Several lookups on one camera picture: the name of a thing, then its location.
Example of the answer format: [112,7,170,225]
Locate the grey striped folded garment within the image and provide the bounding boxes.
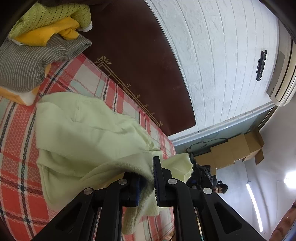
[1,35,92,92]

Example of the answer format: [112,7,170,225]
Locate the person in background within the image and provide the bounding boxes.
[214,181,228,194]

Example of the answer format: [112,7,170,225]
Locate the yellow folded garment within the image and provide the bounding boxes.
[12,16,79,47]

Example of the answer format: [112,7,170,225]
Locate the black wall bracket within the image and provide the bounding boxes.
[256,50,267,81]

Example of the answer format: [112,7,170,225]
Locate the stacked cardboard boxes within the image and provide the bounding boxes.
[194,130,264,176]

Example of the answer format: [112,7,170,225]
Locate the white wall air conditioner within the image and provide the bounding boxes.
[266,39,295,107]

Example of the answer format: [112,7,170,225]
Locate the light green sweater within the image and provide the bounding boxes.
[35,92,193,235]

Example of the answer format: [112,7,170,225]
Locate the orange white folded garment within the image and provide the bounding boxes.
[1,62,52,106]

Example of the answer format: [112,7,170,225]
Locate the red plaid bed sheet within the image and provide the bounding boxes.
[1,55,176,240]

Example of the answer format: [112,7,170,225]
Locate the olive green folded garment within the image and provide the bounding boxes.
[9,3,92,38]

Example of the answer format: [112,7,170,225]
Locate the dark brown wooden headboard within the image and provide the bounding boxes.
[38,0,197,137]

